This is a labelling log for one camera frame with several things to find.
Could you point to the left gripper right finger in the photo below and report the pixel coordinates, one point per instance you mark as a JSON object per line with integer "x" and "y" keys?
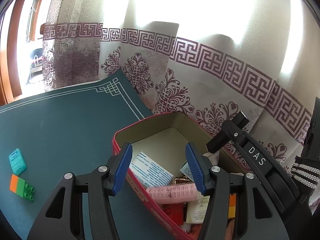
{"x": 256, "y": 217}

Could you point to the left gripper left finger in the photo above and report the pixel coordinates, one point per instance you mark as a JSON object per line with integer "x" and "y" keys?
{"x": 61, "y": 217}

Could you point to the orange yellow toy brick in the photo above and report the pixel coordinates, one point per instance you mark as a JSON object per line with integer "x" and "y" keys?
{"x": 232, "y": 206}

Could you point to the teal dental floss box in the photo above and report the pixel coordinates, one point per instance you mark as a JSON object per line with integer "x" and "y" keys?
{"x": 17, "y": 162}

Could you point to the pink white roll pack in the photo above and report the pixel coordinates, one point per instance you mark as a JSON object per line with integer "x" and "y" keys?
{"x": 174, "y": 194}

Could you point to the white round plastic lid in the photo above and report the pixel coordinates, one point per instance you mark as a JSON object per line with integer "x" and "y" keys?
{"x": 213, "y": 157}

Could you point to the yellow white medicine box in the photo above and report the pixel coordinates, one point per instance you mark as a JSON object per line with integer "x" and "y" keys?
{"x": 148, "y": 172}

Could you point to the red long toy brick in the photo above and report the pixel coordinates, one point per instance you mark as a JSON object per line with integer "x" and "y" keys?
{"x": 174, "y": 212}

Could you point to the gold black lipstick tube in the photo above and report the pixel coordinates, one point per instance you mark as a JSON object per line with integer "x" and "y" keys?
{"x": 181, "y": 180}

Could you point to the light blue printed box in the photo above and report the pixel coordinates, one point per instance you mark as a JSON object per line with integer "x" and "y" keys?
{"x": 185, "y": 170}

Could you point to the black cylindrical tube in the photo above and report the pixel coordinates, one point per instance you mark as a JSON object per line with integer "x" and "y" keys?
{"x": 230, "y": 129}

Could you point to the person's right hand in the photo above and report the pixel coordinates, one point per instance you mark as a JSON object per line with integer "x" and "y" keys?
{"x": 229, "y": 230}

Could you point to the orange green toy brick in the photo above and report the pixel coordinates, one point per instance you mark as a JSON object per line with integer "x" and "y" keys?
{"x": 20, "y": 187}

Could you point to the teal table mat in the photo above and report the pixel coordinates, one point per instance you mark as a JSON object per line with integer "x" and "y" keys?
{"x": 63, "y": 130}

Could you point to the red pink tin box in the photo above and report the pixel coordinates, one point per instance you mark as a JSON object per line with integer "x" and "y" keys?
{"x": 158, "y": 145}

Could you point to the black wok on stand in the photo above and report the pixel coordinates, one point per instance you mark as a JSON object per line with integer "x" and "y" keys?
{"x": 36, "y": 57}

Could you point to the patterned curtain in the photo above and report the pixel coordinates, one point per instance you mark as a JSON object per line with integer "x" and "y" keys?
{"x": 209, "y": 59}

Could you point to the wooden door frame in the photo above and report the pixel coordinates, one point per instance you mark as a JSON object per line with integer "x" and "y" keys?
{"x": 18, "y": 28}

